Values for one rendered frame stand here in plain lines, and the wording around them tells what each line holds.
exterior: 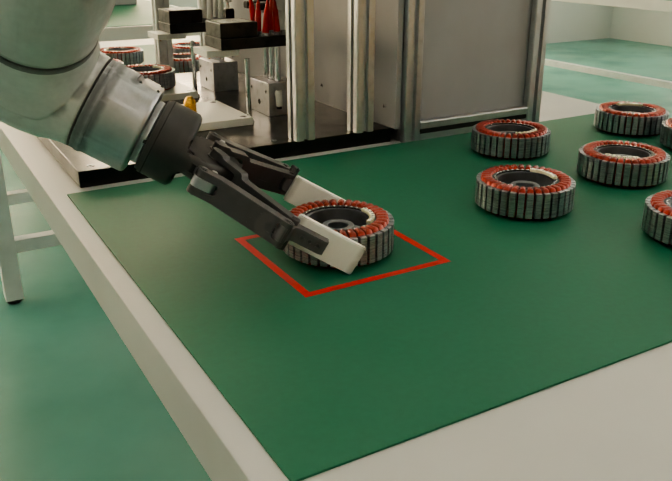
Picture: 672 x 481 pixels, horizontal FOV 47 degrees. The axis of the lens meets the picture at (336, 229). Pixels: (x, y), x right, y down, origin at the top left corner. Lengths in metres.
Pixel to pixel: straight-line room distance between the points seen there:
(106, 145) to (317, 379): 0.29
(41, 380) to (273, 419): 1.61
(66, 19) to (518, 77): 0.87
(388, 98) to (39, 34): 0.68
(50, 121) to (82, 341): 1.57
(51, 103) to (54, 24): 0.11
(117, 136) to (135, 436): 1.20
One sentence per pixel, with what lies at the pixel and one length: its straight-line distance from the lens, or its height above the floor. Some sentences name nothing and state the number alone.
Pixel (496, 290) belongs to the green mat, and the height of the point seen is 0.75.
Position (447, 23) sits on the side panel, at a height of 0.92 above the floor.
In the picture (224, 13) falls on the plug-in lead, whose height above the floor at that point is 0.91.
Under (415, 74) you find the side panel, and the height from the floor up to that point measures 0.85.
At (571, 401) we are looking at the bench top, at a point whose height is 0.75.
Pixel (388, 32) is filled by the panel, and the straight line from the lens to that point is 1.18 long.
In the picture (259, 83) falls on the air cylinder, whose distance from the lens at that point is 1.29.
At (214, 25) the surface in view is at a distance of 1.24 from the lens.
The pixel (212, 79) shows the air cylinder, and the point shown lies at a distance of 1.48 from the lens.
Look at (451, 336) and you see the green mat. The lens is 0.62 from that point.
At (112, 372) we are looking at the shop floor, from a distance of 2.08.
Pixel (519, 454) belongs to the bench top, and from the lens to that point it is 0.50.
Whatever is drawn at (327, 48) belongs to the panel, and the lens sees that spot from 1.34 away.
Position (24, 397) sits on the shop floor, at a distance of 2.04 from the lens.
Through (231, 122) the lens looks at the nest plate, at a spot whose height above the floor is 0.78.
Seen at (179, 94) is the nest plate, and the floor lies 0.78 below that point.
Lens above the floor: 1.05
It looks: 21 degrees down
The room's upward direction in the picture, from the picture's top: straight up
